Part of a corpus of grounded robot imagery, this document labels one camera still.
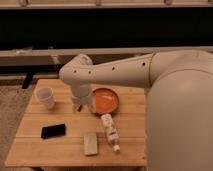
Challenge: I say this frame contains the black rectangular sponge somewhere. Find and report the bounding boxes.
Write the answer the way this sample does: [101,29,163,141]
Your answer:
[41,124,66,139]

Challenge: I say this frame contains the white plastic bottle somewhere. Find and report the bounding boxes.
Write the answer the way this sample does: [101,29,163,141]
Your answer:
[101,114,120,152]

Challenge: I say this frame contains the wooden table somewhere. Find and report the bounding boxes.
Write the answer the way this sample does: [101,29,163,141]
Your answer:
[5,79,146,167]

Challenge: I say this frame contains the orange plate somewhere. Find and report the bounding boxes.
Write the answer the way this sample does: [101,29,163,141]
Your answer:
[93,88,119,115]

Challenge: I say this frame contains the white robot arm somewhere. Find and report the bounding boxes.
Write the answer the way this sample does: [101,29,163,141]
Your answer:
[59,50,213,171]

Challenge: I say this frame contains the white sponge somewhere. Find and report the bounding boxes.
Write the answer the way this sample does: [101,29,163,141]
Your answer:
[84,132,98,156]

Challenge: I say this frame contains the white paper cup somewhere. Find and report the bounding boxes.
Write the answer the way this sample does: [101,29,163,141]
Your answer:
[35,87,55,109]

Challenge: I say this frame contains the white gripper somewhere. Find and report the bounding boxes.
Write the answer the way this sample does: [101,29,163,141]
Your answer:
[70,84,92,110]

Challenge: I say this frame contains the dark red pepper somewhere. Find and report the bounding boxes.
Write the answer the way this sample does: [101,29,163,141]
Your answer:
[77,105,82,112]

